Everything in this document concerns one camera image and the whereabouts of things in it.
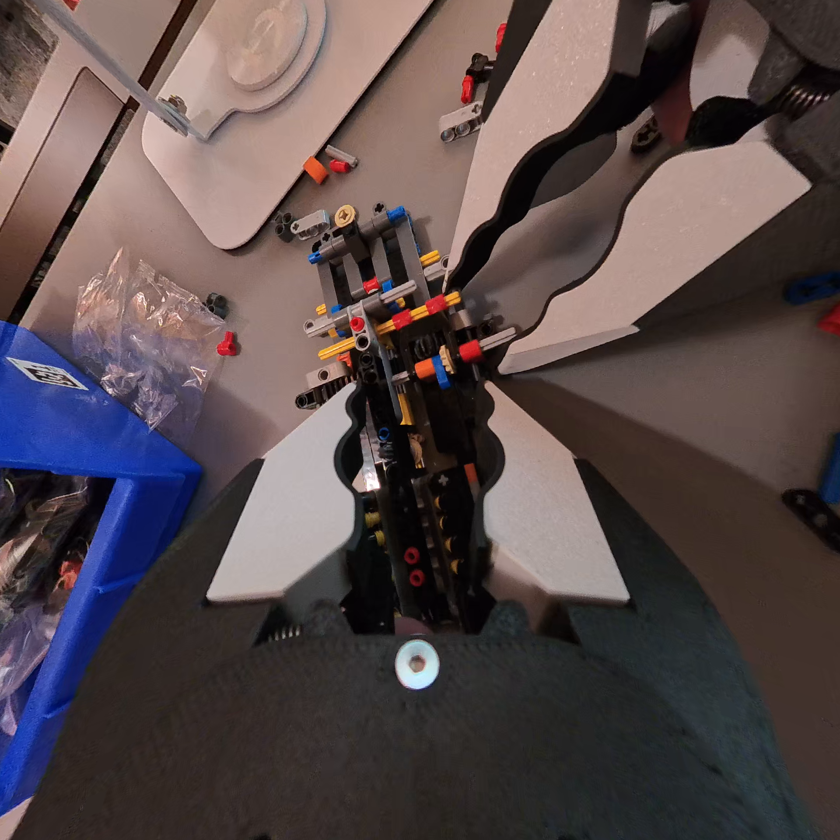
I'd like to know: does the white stand base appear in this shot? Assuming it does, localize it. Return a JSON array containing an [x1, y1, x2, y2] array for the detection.
[[141, 0, 437, 250]]

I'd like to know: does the light grey lego beam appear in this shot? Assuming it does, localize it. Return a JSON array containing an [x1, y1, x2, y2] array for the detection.
[[440, 105, 485, 143]]

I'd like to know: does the multicoloured lego chassis assembly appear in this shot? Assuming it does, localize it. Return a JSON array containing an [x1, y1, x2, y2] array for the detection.
[[295, 202, 519, 634]]

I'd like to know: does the blue lego pin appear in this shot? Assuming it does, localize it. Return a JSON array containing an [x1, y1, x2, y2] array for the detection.
[[820, 433, 840, 506]]

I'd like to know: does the black and red lego connector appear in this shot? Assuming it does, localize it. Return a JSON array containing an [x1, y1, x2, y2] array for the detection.
[[461, 52, 496, 102]]

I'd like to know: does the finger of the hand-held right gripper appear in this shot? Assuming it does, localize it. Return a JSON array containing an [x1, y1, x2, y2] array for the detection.
[[497, 140, 812, 376], [443, 0, 693, 293]]

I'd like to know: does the blue plastic storage bin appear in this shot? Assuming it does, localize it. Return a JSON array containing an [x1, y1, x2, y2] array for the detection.
[[0, 320, 203, 811]]

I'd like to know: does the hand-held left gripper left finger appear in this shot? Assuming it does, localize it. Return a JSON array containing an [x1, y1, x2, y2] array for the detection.
[[206, 384, 366, 609]]

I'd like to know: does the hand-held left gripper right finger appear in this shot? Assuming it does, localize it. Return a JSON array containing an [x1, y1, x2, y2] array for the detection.
[[481, 384, 632, 632]]

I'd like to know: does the blue lego beam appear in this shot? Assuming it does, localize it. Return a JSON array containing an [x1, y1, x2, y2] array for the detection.
[[784, 272, 840, 304]]

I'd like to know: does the clear plastic bag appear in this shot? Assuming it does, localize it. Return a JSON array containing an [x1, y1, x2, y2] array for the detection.
[[72, 248, 227, 431]]

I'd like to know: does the black lego beam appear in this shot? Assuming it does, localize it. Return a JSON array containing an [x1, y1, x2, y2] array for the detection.
[[781, 489, 840, 552]]

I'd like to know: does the person's right hand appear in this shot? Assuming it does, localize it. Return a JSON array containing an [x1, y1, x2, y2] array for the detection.
[[656, 0, 714, 143]]

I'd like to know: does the bagged lego parts pile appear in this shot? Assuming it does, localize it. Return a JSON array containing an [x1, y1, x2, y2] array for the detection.
[[0, 472, 116, 736]]

